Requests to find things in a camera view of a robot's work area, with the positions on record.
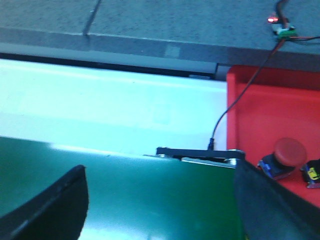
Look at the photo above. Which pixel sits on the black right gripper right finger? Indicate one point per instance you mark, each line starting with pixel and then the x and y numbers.
pixel 269 211

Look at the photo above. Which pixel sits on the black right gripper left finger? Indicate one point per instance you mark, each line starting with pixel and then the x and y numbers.
pixel 57 213

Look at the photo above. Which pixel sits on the red mushroom push button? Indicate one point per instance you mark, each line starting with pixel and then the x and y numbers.
pixel 288 155

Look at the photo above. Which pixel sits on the green conveyor belt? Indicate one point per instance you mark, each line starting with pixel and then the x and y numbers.
pixel 131 197

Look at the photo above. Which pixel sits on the red plastic bin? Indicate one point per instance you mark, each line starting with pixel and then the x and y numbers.
pixel 279 104

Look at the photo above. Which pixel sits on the small green circuit board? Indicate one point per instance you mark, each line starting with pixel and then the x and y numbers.
pixel 282 28

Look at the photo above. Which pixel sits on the grey stone counter slab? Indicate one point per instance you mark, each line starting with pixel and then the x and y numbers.
pixel 42 22

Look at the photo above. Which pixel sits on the black conveyor end bracket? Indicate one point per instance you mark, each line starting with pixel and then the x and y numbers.
pixel 218 158

